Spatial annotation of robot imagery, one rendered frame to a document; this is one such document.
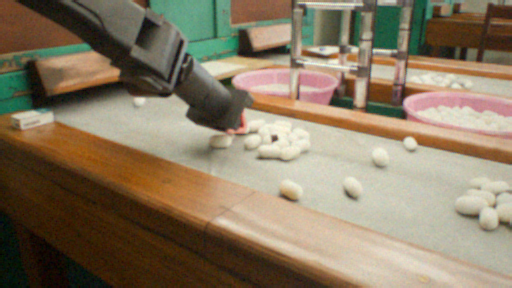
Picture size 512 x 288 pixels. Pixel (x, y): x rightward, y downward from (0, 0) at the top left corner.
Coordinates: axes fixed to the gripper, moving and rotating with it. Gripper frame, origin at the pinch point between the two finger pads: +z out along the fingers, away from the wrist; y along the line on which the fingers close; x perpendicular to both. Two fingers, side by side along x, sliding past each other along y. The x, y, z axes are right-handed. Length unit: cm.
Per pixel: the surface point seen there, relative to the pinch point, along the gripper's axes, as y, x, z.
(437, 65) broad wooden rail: -14, -54, 62
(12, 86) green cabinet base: 42.6, 7.9, -17.7
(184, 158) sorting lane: 2.0, 9.6, -8.4
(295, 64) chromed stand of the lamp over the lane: 1.4, -19.3, 10.3
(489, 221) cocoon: -40.1, 5.8, -5.8
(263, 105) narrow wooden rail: 5.4, -9.2, 11.1
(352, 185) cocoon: -24.4, 6.2, -6.9
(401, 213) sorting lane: -30.9, 7.7, -6.0
